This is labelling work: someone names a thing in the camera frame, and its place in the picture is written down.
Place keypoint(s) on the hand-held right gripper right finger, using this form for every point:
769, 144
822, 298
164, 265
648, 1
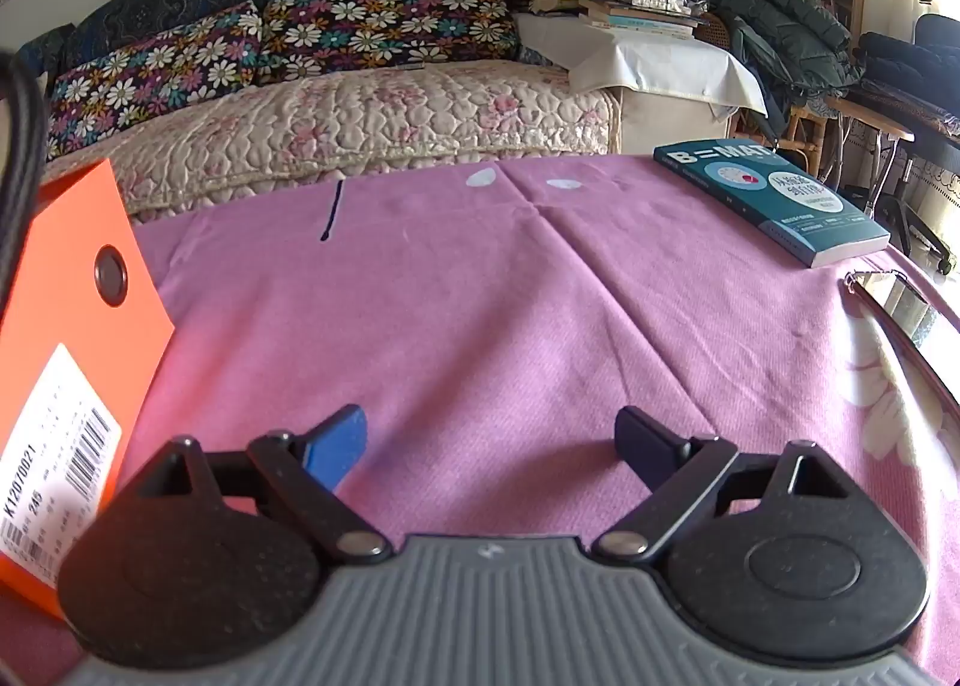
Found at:
646, 444

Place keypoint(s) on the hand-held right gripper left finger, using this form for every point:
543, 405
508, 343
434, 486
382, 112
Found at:
339, 447

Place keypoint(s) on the orange cardboard box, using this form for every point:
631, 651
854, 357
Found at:
67, 356

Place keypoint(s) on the pink flower print tablecloth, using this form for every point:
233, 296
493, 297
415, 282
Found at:
487, 326

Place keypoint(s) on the teal book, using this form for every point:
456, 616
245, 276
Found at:
780, 202

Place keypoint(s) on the shiny clasp purse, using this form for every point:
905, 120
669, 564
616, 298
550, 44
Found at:
900, 307

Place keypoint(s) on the quilted beige sofa cover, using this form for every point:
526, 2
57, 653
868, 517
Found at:
337, 123

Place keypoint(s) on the white cloth covered cabinet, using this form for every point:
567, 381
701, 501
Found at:
652, 74

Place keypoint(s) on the small folding table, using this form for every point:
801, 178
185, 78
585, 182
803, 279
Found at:
870, 131

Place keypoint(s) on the daisy print pillow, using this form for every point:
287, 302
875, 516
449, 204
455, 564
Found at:
150, 78
390, 29

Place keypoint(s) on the dark green padded jacket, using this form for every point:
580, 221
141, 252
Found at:
772, 26

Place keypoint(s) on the black office chair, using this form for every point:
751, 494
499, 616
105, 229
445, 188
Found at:
922, 78

